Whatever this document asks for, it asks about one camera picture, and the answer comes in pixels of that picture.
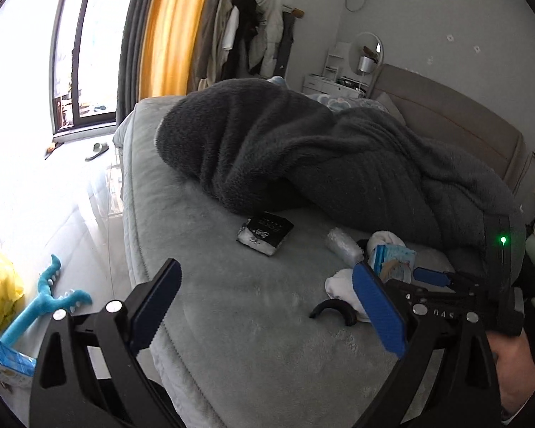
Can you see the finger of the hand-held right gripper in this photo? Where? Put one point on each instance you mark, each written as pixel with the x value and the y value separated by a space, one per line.
pixel 428 296
pixel 432 276

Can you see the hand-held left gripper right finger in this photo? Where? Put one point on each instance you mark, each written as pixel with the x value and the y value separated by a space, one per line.
pixel 379 307

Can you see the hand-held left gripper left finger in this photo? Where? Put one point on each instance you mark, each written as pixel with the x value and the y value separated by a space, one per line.
pixel 160 294

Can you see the blue snack packet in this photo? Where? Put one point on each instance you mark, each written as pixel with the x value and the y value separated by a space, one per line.
pixel 394 258

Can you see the white sock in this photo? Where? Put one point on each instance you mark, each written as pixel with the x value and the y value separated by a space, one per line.
pixel 385 238
pixel 338 285

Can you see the person's right forearm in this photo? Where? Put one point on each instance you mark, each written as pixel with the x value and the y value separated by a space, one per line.
pixel 533 403

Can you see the person's right hand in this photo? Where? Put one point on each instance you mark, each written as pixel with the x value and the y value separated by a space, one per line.
pixel 512 365

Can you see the black headband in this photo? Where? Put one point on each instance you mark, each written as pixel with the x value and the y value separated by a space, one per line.
pixel 329 304

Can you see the clear plastic wrapped roll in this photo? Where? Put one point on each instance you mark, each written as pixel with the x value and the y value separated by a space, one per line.
pixel 345 247

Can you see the grey bed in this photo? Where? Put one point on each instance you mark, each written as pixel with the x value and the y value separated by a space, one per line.
pixel 249 343

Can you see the blue plush toy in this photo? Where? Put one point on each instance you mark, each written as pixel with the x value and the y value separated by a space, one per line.
pixel 40 303

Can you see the black tissue packet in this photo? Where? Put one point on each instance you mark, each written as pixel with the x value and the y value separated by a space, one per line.
pixel 267 232

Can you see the grey slipper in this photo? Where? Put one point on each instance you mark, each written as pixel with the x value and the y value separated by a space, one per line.
pixel 98 149

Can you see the beige headboard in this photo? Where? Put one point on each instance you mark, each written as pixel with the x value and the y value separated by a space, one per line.
pixel 450 116

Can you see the blue paper bag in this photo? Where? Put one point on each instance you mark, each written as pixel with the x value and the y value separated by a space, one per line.
pixel 4 361

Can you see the grey pillow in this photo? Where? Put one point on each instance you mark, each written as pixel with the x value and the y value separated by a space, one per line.
pixel 390 105

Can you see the dark grey fleece blanket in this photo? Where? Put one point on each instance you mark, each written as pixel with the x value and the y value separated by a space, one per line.
pixel 294 151

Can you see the glass balcony door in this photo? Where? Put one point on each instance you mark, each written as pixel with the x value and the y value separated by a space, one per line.
pixel 84 125

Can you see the light blue patterned quilt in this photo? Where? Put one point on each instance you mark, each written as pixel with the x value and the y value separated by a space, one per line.
pixel 338 102

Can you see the white vanity table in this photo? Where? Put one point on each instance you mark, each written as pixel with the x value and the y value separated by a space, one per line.
pixel 321 84

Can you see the white shelf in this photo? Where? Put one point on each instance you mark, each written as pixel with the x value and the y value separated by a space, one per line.
pixel 336 60

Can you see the grey curtain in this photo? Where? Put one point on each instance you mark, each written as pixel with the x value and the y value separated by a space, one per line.
pixel 131 53

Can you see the round white mirror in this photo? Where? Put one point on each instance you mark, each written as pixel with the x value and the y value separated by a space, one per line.
pixel 361 44

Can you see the beige coat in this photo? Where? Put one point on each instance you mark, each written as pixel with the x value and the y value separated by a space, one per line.
pixel 218 40

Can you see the yellow curtain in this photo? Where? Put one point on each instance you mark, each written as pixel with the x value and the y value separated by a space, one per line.
pixel 173 31

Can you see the clothes on hanging rack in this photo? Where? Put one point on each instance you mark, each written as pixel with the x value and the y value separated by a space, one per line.
pixel 205 31

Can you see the dark grey pants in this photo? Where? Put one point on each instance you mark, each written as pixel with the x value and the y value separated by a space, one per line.
pixel 286 44

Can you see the white jacket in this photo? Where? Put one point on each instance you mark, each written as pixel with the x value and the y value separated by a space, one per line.
pixel 267 31

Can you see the black jacket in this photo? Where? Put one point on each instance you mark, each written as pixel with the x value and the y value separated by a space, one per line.
pixel 245 22

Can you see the clothes rack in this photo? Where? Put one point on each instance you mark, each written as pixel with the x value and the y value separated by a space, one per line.
pixel 289 7

